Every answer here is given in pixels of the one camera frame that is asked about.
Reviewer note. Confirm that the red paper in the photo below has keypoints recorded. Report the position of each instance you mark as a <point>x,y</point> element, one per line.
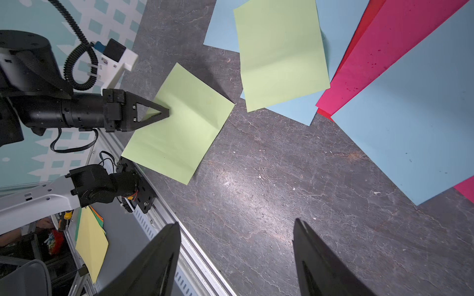
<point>370,12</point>

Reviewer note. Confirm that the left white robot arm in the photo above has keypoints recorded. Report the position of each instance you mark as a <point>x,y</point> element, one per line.
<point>34,95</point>

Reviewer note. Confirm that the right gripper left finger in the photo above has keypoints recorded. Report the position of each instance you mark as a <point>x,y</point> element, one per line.
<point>148,266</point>

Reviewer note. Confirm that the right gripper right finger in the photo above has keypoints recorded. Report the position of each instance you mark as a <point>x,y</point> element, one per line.
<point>319,271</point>

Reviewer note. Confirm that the large green paper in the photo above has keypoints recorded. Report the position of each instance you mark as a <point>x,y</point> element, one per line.
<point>175,146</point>

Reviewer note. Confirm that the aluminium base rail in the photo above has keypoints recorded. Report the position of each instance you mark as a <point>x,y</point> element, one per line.
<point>183,267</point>

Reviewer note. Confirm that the far left blue paper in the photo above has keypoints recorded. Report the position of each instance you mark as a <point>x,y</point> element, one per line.
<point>222,30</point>

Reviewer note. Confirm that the right blue paper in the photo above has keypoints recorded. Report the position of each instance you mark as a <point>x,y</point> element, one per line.
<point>416,120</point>

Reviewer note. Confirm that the magenta paper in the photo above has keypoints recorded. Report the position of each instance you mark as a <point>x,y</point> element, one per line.
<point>466,188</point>
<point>395,30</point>

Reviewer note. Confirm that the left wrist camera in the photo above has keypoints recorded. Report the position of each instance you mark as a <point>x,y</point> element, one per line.
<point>114,60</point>

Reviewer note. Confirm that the yellow paper stack outside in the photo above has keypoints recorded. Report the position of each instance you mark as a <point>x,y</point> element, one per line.
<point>91,242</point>

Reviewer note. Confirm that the small green paper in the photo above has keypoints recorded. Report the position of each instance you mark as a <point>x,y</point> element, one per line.
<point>281,52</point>

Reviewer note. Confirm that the person outside enclosure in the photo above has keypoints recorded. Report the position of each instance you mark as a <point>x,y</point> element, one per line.
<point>15,235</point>

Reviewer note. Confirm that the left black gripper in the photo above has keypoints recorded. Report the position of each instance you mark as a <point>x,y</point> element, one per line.
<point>115,100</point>

